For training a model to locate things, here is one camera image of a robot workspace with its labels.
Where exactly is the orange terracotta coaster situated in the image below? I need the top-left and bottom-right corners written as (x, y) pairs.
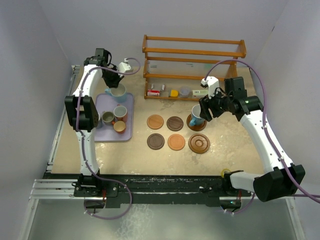
top-left (167, 134), bottom-right (186, 151)

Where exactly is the green white long box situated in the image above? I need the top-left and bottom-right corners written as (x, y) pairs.
top-left (192, 89), bottom-right (208, 99)

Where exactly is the dark walnut coaster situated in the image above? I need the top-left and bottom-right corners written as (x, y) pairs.
top-left (166, 116), bottom-right (184, 132)

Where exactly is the olive green small cup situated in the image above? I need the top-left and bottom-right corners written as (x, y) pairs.
top-left (101, 111), bottom-right (115, 126)

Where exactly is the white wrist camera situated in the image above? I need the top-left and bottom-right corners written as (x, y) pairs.
top-left (117, 58), bottom-right (133, 75)
top-left (200, 76), bottom-right (220, 99)

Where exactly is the wooden three-tier shelf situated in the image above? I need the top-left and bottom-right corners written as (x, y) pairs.
top-left (142, 35), bottom-right (247, 100)

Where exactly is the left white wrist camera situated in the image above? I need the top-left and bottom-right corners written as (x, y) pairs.
top-left (117, 58), bottom-right (133, 75)

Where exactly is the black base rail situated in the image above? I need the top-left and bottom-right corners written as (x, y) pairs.
top-left (43, 172), bottom-right (251, 208)

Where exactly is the brown red mug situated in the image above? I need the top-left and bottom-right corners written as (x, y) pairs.
top-left (113, 104), bottom-right (128, 123)

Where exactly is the teal mug white inside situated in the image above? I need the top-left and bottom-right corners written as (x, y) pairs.
top-left (189, 104), bottom-right (205, 127)

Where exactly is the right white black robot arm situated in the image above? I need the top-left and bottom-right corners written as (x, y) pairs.
top-left (199, 76), bottom-right (306, 202)

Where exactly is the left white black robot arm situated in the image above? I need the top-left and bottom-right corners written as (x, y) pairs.
top-left (64, 48), bottom-right (123, 196)

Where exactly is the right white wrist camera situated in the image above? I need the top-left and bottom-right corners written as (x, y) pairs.
top-left (200, 76), bottom-right (220, 99)

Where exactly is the orange copper small cup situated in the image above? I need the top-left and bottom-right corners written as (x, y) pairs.
top-left (112, 120), bottom-right (127, 134)

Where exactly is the yellow small object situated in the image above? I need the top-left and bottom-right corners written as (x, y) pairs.
top-left (170, 89), bottom-right (179, 98)

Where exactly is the lavender plastic tray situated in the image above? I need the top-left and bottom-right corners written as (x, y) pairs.
top-left (94, 93), bottom-right (134, 142)

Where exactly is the light blue tall mug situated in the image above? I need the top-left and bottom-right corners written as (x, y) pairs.
top-left (104, 83), bottom-right (127, 103)

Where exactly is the ringed brown wooden coaster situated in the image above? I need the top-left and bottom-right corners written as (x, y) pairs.
top-left (186, 114), bottom-right (207, 132)

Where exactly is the aluminium frame rail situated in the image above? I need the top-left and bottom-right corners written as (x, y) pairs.
top-left (17, 178), bottom-right (78, 240)

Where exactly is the grey blue mug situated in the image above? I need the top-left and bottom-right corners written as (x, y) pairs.
top-left (96, 113), bottom-right (103, 129)

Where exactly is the red white small box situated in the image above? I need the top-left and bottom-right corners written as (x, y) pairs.
top-left (147, 89), bottom-right (160, 97)

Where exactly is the light wood coaster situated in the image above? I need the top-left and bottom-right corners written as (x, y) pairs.
top-left (146, 114), bottom-right (164, 130)

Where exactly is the dark brown coaster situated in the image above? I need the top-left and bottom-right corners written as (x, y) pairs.
top-left (146, 133), bottom-right (165, 150)

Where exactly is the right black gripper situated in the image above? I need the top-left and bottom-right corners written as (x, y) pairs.
top-left (199, 86), bottom-right (233, 121)

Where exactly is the yellow tape roll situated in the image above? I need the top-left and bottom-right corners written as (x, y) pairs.
top-left (220, 168), bottom-right (231, 178)

